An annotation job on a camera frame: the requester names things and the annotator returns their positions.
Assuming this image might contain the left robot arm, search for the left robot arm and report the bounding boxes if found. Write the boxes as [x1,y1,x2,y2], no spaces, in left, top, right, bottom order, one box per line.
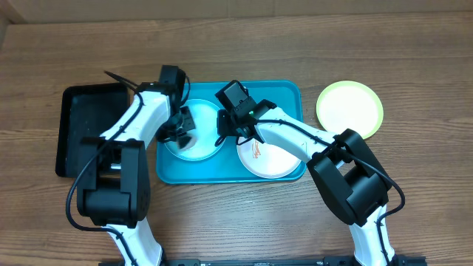
[66,83,194,265]

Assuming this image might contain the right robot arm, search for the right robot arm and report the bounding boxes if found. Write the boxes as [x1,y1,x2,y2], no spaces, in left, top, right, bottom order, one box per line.
[217,107,395,265]

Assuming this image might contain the yellow-green plate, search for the yellow-green plate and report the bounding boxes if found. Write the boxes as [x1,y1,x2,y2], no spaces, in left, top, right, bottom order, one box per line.
[316,81,384,139]

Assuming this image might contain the light blue plate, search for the light blue plate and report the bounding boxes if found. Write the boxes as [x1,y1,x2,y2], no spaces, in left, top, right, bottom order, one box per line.
[165,99,220,161]

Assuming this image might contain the black rectangular tray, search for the black rectangular tray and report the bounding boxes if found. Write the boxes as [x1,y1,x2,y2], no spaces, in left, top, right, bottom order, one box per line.
[55,83,129,177]

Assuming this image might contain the green and pink sponge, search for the green and pink sponge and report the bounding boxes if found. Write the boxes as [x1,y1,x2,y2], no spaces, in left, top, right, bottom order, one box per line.
[176,134,197,151]

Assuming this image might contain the white plate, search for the white plate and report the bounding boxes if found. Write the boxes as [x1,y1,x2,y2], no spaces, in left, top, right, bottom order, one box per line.
[236,137,301,179]

